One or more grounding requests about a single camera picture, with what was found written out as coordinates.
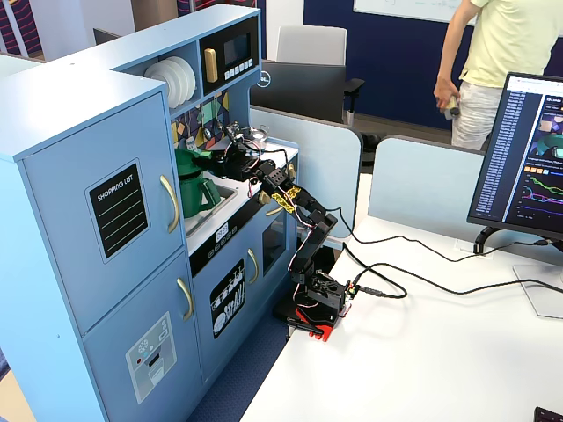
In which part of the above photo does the computer monitor showing graphs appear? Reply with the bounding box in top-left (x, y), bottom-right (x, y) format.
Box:
top-left (466, 70), bottom-right (563, 243)

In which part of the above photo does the gold fridge door handle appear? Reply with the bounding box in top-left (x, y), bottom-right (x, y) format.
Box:
top-left (158, 174), bottom-right (181, 235)

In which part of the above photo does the whiteboard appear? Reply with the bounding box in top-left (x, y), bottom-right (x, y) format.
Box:
top-left (352, 0), bottom-right (563, 39)

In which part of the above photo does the person in yellow shirt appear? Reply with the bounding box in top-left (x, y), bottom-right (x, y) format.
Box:
top-left (450, 0), bottom-right (563, 151)

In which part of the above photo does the grey office chair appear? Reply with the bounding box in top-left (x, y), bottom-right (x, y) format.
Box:
top-left (275, 24), bottom-right (384, 150)

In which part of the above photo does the grey monitor stand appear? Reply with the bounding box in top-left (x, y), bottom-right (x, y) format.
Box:
top-left (473, 225), bottom-right (563, 320)

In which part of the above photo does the low light blue desk divider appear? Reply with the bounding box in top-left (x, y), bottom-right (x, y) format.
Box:
top-left (368, 135), bottom-right (487, 235)

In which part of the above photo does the black shopping list chalkboard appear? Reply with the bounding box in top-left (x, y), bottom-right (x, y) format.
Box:
top-left (84, 158), bottom-right (151, 265)

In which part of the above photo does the steel toy pot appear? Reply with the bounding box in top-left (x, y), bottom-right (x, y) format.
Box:
top-left (237, 124), bottom-right (271, 151)

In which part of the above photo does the gold dishwasher door handle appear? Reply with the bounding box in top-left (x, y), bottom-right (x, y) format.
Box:
top-left (246, 248), bottom-right (260, 287)

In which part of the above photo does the person bare hand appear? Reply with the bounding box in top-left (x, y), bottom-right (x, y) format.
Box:
top-left (432, 77), bottom-right (461, 112)

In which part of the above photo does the green pitcher recipient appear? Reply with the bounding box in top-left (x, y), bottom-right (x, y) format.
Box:
top-left (177, 168), bottom-right (222, 220)

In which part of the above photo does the black Dell monitor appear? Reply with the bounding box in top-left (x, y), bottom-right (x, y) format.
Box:
top-left (249, 59), bottom-right (349, 125)

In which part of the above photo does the red and black table clamp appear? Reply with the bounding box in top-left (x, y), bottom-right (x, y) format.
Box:
top-left (272, 301), bottom-right (353, 344)

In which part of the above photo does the person bare forearm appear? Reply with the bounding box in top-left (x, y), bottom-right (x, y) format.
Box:
top-left (435, 0), bottom-right (477, 85)

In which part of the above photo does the gold microwave handle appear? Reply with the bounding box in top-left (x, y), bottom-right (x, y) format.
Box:
top-left (203, 47), bottom-right (220, 84)

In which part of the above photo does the tall light blue desk divider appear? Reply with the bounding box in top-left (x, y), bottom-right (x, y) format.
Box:
top-left (249, 106), bottom-right (364, 239)

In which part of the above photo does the white desk cable grommet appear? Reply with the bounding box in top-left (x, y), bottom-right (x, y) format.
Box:
top-left (454, 238), bottom-right (494, 261)

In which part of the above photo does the black cable with plug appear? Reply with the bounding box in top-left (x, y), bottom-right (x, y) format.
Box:
top-left (281, 149), bottom-right (556, 265)

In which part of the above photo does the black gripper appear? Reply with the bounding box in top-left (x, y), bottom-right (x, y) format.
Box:
top-left (191, 146), bottom-right (261, 181)

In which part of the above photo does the long black cable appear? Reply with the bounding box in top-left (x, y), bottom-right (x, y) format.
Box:
top-left (345, 262), bottom-right (563, 301)

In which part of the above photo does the dark monitor behind kitchen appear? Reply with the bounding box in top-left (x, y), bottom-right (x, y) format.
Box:
top-left (92, 27), bottom-right (123, 46)

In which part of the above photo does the gold freezer door handle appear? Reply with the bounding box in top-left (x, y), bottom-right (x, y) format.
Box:
top-left (176, 277), bottom-right (195, 323)

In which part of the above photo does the black toy microwave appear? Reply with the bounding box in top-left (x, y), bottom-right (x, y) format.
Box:
top-left (198, 16), bottom-right (259, 96)

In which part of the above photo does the blue toy kitchen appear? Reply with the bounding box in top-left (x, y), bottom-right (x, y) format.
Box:
top-left (0, 4), bottom-right (301, 422)

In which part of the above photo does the green lid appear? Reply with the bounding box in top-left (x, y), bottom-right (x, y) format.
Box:
top-left (174, 148), bottom-right (214, 178)

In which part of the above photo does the white toy plate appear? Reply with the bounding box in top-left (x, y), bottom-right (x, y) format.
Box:
top-left (143, 62), bottom-right (169, 85)
top-left (163, 56), bottom-right (187, 108)
top-left (172, 55), bottom-right (197, 106)
top-left (154, 59), bottom-right (178, 109)

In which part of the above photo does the dark device corner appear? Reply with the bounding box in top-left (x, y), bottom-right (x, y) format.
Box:
top-left (533, 406), bottom-right (563, 422)

